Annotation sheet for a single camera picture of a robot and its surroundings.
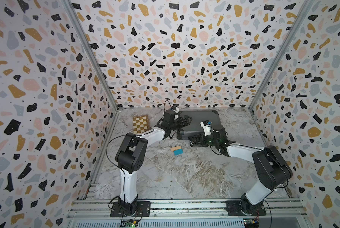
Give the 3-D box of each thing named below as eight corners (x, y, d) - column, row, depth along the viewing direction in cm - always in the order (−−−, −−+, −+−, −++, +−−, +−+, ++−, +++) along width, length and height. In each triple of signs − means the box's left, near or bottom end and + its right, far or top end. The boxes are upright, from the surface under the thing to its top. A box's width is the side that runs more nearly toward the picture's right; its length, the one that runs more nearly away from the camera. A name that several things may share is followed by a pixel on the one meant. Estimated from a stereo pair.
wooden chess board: (134, 134, 107) (133, 131, 104) (133, 119, 116) (132, 116, 113) (151, 131, 109) (150, 128, 106) (148, 117, 118) (147, 114, 116)
